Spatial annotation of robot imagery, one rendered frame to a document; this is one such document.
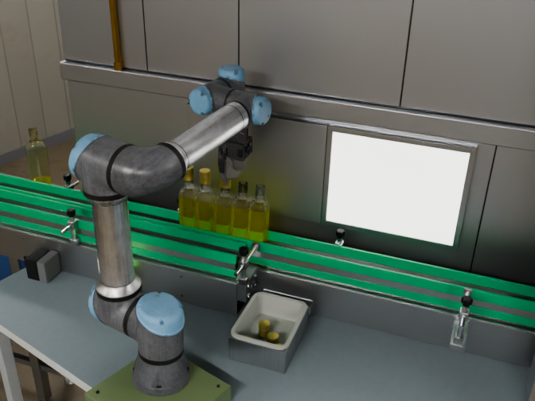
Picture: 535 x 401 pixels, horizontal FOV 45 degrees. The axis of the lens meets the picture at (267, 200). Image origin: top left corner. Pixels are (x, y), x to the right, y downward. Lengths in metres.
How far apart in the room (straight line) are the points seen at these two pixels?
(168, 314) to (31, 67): 3.55
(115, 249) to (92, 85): 0.84
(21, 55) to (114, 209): 3.44
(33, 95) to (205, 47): 3.10
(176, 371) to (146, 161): 0.57
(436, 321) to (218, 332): 0.65
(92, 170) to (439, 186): 1.00
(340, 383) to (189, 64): 1.06
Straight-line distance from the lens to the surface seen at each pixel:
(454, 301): 1.96
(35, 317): 2.16
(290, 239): 2.05
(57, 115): 5.19
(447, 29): 1.83
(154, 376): 1.71
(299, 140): 1.99
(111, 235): 1.59
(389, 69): 1.88
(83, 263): 2.26
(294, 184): 2.06
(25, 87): 4.97
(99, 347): 2.00
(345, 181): 2.01
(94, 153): 1.49
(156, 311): 1.63
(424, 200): 1.98
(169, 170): 1.44
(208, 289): 2.04
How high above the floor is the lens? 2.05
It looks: 29 degrees down
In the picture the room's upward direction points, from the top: 1 degrees clockwise
